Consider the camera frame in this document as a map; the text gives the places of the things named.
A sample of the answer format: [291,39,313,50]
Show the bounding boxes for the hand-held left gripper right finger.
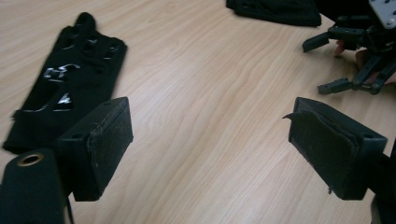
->
[282,96,389,201]

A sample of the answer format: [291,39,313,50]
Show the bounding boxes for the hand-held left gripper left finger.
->
[55,96,134,203]

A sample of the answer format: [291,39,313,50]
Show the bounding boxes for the black glove with silver print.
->
[226,0,322,27]
[2,11,129,155]

